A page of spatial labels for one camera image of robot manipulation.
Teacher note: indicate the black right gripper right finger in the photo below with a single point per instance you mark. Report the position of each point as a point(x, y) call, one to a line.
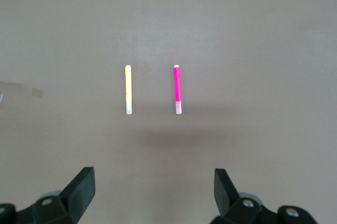
point(226, 197)

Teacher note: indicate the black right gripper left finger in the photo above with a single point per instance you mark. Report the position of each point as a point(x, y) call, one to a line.
point(76, 195)

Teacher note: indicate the pink pen with white cap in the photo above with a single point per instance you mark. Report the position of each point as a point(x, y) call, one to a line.
point(177, 87)

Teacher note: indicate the yellow pen with white cap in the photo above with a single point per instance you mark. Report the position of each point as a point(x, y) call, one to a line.
point(128, 89)

